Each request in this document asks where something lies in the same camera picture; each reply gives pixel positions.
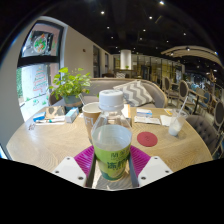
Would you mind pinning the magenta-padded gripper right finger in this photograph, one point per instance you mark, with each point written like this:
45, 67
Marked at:
153, 170

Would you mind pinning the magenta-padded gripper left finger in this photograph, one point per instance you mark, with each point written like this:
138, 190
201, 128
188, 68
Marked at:
71, 171

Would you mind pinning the clear bottle with green label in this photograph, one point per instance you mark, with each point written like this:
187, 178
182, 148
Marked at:
111, 146

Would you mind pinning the flat round red coaster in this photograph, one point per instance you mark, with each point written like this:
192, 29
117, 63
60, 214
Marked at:
147, 139

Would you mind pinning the white printed leaflet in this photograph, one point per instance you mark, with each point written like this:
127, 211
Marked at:
147, 120

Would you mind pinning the white paper napkin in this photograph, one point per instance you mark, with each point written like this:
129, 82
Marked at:
165, 120

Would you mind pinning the brown ribbed mug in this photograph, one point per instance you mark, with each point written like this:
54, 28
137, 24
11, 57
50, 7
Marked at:
89, 120

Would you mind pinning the long white pen-like item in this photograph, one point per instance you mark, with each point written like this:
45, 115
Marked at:
50, 121

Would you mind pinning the white and blue tissue pack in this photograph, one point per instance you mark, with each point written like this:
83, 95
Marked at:
71, 115

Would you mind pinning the blue and white card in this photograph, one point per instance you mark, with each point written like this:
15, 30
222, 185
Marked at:
144, 112

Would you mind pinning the yellow square card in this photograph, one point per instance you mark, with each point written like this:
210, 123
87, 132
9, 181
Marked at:
169, 112

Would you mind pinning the small blue box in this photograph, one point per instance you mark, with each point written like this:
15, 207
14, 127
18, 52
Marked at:
39, 116

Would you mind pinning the grey white chevron cushion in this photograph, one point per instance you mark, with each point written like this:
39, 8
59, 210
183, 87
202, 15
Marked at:
133, 91

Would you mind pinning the group of wooden dining chairs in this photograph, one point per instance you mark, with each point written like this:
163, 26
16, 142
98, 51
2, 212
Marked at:
183, 90

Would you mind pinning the potted green leafy plant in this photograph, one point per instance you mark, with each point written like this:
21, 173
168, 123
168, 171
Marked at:
70, 83

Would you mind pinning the colourful framed window poster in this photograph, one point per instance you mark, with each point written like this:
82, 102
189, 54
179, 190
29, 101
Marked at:
41, 41

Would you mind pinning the group of ceiling lights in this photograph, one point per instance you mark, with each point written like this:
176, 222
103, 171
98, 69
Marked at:
161, 2

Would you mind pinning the grey sofa with wooden frame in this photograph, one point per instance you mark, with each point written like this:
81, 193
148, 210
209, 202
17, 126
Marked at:
100, 84

